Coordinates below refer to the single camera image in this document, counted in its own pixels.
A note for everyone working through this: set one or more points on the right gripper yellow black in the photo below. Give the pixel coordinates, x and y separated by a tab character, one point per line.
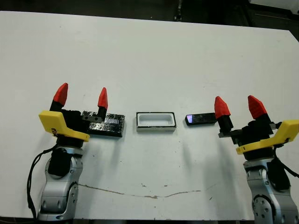
257	137

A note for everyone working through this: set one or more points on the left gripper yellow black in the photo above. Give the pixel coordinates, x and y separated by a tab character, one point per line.
53	123

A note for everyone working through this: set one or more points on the black slim camera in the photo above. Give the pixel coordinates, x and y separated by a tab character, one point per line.
202	118

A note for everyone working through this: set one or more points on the black foil-wrapped box lid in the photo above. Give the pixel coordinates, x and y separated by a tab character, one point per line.
112	127

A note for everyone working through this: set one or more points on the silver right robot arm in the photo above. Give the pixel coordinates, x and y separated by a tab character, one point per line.
268	198

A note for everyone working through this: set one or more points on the dark floor stand foot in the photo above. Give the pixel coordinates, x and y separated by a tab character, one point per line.
178	17

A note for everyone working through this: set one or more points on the white camera box base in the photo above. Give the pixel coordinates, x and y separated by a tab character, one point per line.
156	128

